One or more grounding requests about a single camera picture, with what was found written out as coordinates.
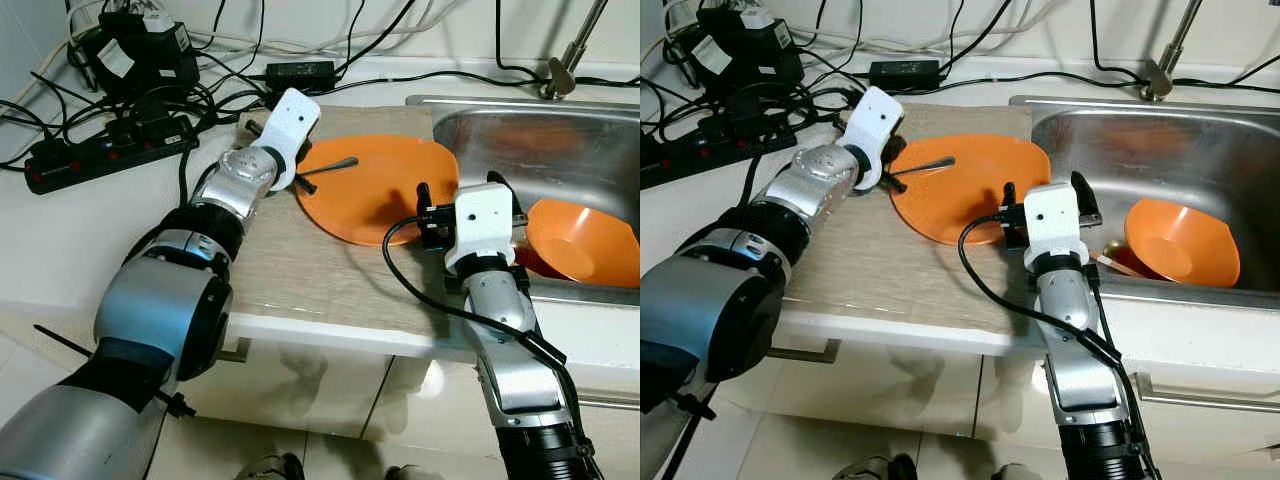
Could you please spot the orange plastic plate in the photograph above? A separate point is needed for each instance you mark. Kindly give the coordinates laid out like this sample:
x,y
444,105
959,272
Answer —
x,y
380,200
960,190

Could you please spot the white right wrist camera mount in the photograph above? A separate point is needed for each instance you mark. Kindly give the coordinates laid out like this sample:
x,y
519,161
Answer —
x,y
1055,228
485,230

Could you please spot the black power strip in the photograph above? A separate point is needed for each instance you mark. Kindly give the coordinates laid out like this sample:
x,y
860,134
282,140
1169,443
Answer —
x,y
110,158
720,150

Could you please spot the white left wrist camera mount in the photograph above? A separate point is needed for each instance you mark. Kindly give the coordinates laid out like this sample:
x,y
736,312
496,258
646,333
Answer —
x,y
288,130
875,125

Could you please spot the glossy white base cabinet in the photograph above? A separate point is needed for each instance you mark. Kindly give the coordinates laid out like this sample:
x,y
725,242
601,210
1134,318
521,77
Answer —
x,y
330,400
950,400

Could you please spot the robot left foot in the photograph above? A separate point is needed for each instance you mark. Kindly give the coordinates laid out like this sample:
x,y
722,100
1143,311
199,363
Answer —
x,y
875,468
272,468

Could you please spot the slim black power adapter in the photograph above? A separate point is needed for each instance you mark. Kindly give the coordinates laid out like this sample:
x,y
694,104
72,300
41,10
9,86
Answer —
x,y
905,74
300,73

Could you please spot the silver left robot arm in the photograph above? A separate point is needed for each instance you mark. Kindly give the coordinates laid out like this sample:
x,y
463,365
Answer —
x,y
150,310
720,310

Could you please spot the slim steel faucet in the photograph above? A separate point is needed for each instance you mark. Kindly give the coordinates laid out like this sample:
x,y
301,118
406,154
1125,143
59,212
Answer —
x,y
1178,45
578,45

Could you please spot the stainless steel sink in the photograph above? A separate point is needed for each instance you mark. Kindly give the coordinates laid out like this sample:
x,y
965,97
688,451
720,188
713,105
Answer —
x,y
560,150
1180,150

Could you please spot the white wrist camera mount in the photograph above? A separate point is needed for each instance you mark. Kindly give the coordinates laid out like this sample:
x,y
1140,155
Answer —
x,y
1055,228
288,130
875,125
485,230

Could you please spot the orange plastic bowl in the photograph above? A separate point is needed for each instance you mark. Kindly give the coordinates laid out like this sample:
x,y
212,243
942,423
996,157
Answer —
x,y
1180,245
585,245

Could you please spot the black charger box white label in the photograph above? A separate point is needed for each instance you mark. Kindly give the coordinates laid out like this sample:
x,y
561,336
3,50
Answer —
x,y
750,50
150,55

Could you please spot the beige woven placemat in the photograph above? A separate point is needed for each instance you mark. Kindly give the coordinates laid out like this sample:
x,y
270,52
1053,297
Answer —
x,y
900,290
320,280

